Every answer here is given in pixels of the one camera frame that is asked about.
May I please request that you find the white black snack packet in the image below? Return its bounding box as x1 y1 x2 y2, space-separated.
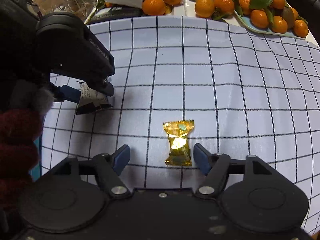
76 82 112 115

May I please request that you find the mandarin orange near box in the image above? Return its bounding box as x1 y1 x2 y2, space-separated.
142 0 167 16

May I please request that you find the light blue fruit plate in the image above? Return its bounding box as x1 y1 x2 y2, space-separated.
234 11 305 40

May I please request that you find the teal gold metal tin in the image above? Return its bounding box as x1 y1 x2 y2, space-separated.
30 137 43 182

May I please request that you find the white checkered tablecloth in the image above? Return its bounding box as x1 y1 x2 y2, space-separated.
41 16 319 234

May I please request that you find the pile of mandarins with leaves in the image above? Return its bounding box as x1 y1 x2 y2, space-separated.
194 0 309 38

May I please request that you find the gold foil candy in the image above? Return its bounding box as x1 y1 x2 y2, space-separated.
163 120 194 166

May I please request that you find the black snack package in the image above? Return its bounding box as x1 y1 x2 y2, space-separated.
84 6 143 25

